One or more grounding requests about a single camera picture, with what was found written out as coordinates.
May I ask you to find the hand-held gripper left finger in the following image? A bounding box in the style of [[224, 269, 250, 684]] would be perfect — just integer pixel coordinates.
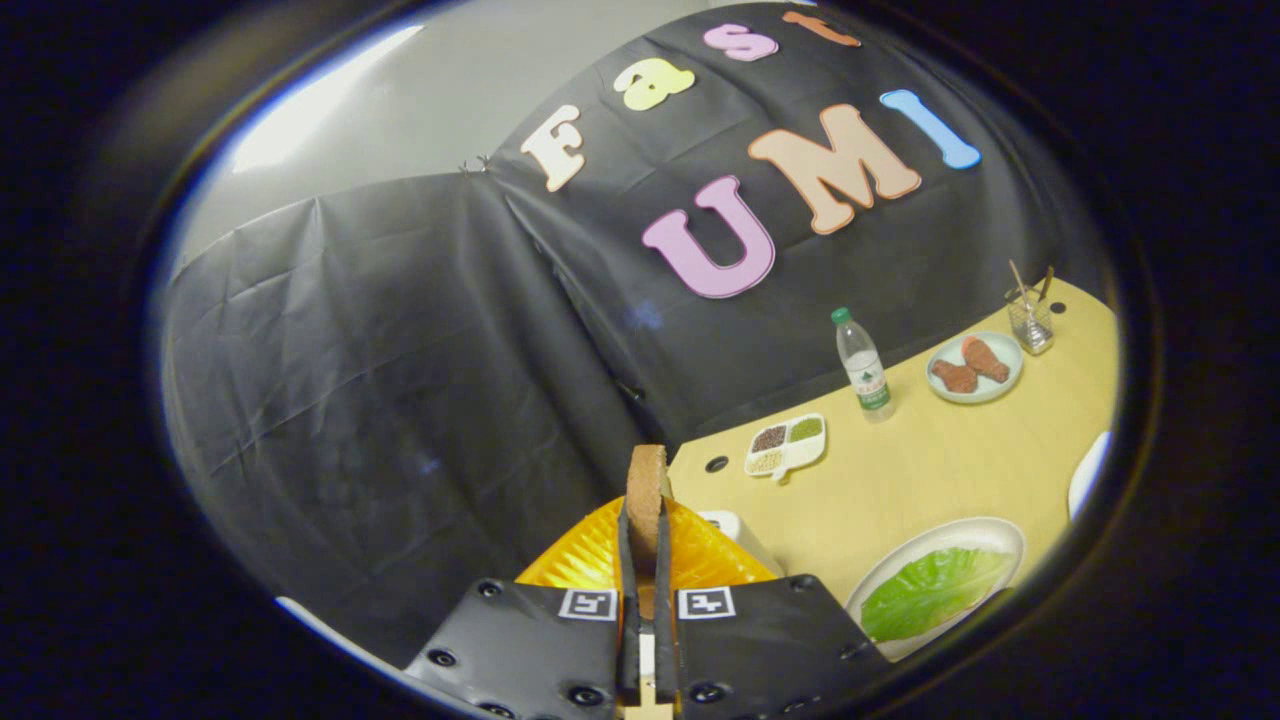
[[405, 497, 642, 720]]

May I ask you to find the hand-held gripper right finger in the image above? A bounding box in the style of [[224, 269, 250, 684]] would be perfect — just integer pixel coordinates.
[[655, 497, 891, 720]]

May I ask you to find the brown bread slice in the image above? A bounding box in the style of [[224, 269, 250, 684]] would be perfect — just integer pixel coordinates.
[[626, 444, 673, 621]]

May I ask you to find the white appliance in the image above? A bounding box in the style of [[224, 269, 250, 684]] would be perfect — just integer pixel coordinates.
[[698, 509, 787, 578]]

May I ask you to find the white divided seasoning dish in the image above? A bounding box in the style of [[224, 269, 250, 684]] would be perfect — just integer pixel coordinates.
[[744, 413, 828, 484]]

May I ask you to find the white oval plate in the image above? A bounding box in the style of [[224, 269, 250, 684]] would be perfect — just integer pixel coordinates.
[[845, 516, 1028, 663]]

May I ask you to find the green lettuce leaf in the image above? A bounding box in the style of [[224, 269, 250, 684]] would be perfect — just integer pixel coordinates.
[[861, 547, 1016, 643]]

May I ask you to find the clear plastic water bottle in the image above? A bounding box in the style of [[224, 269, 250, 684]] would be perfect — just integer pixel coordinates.
[[831, 307, 897, 423]]

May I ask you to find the black backdrop cloth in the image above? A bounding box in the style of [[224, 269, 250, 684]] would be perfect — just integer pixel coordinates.
[[160, 2, 1113, 669]]

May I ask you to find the white plate with fried chicken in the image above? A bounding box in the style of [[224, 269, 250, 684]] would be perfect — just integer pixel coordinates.
[[926, 331, 1025, 405]]

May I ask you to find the clear glass utensil holder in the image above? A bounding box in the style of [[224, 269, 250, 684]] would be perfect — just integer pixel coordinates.
[[1005, 286, 1056, 356]]

